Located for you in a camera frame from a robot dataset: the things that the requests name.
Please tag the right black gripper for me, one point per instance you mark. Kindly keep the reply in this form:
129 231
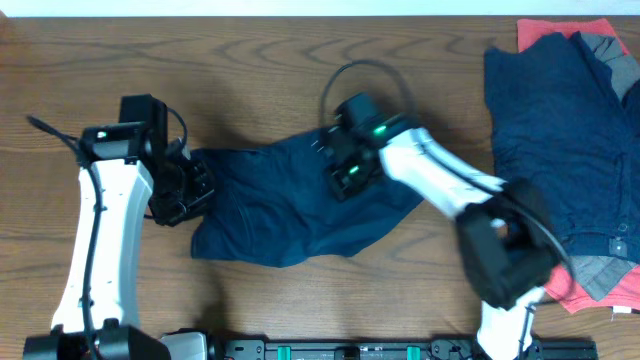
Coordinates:
338 188

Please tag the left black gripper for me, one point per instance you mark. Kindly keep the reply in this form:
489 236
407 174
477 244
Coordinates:
206 189

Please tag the navy blue shorts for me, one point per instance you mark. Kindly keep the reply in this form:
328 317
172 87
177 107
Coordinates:
273 206

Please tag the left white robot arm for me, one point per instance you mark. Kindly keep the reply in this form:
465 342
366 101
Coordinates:
97 317

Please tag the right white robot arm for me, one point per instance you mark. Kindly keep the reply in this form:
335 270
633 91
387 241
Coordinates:
504 235

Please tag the navy garment on pile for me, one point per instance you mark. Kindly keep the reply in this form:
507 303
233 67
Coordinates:
558 123

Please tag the red garment on pile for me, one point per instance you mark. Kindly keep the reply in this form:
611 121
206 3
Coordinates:
562 287

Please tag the grey garment on pile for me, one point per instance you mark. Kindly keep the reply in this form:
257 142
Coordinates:
600 275

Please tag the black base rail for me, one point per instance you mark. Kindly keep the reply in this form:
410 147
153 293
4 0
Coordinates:
360 350

